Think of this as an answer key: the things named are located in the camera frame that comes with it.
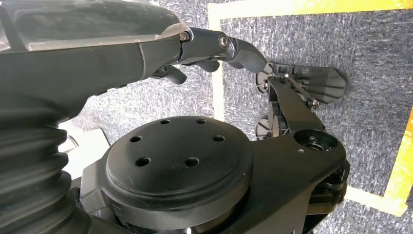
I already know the white flat plate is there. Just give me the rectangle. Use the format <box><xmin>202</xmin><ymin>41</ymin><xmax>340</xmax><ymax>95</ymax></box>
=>
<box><xmin>57</xmin><ymin>121</ymin><xmax>113</xmax><ymax>180</ymax></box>

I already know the yellow floor tape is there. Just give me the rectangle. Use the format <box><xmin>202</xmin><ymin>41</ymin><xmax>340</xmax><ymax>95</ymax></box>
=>
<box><xmin>207</xmin><ymin>0</ymin><xmax>413</xmax><ymax>217</ymax></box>

